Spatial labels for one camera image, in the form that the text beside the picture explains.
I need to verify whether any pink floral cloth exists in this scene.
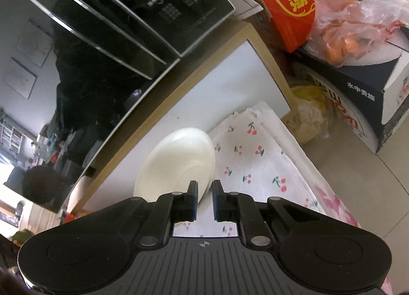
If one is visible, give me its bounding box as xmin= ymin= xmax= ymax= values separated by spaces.
xmin=314 ymin=185 xmax=394 ymax=295

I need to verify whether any white ceramic plate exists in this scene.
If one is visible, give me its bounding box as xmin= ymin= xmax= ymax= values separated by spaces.
xmin=134 ymin=127 xmax=215 ymax=202

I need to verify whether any plastic bag of oranges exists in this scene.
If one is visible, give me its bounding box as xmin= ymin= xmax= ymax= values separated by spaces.
xmin=304 ymin=0 xmax=408 ymax=67

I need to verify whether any black microwave oven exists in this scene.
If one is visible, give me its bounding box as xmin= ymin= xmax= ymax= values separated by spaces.
xmin=1 ymin=0 xmax=234 ymax=213

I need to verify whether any yellow plastic bag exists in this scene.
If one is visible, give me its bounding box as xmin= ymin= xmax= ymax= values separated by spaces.
xmin=284 ymin=85 xmax=333 ymax=145

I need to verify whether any wooden white shelf stand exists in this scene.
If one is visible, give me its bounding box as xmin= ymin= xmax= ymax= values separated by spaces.
xmin=68 ymin=20 xmax=297 ymax=215

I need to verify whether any cherry print tablecloth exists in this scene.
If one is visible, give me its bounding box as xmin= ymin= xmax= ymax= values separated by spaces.
xmin=173 ymin=101 xmax=327 ymax=238

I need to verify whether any Ganten water carton box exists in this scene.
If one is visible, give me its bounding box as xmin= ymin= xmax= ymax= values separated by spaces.
xmin=292 ymin=28 xmax=408 ymax=153

